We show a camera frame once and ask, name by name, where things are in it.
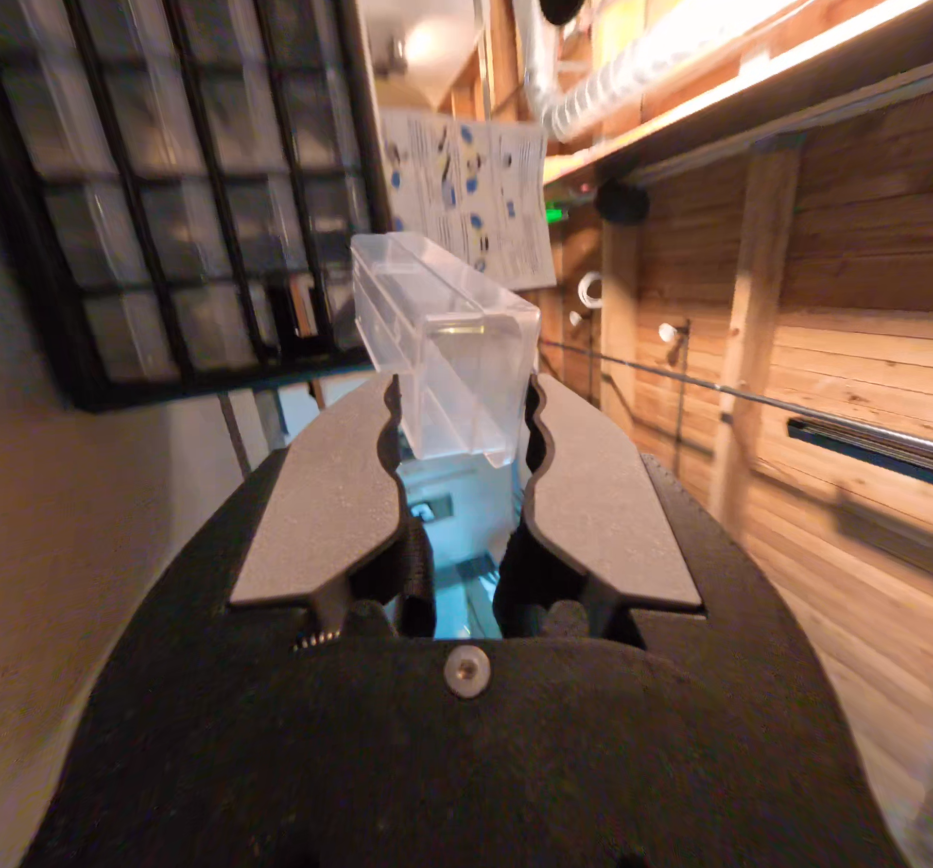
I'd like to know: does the round ceiling lamp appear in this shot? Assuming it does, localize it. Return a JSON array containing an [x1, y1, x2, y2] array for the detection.
[[397, 14, 469, 84]]

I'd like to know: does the black dome fixture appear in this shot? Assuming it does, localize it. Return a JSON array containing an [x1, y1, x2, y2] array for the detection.
[[593, 179, 652, 226]]

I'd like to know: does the black metal rail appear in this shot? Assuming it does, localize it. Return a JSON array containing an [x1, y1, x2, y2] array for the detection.
[[786, 416, 933, 484]]

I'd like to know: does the wall poster with blue pictures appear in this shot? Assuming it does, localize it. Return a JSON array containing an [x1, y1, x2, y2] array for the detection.
[[379, 106, 559, 293]]

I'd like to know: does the black drawer cabinet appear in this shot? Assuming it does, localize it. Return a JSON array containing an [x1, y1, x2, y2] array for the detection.
[[0, 0, 396, 414]]

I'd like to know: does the wooden post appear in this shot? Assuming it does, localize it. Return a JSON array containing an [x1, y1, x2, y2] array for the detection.
[[708, 143, 804, 528]]

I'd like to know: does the wooden shelf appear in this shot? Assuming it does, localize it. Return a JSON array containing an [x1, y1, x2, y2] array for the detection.
[[542, 0, 933, 190]]

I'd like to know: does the thin metal rod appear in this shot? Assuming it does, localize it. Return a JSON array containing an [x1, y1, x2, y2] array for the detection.
[[539, 340, 933, 448]]

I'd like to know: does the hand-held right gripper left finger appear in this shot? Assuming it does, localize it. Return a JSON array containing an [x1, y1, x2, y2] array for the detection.
[[228, 374, 437, 639]]

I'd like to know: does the grid of clear drawers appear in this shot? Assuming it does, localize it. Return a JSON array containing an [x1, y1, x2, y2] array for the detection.
[[0, 0, 369, 384]]

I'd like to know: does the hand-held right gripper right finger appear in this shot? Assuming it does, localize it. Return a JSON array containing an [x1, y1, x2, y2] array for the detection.
[[494, 374, 704, 639]]

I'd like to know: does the clear plastic drawer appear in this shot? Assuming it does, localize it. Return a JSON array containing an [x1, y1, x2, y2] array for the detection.
[[350, 230, 542, 468]]

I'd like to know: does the silver flexible duct hose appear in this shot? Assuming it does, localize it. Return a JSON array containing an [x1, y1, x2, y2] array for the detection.
[[520, 0, 810, 146]]

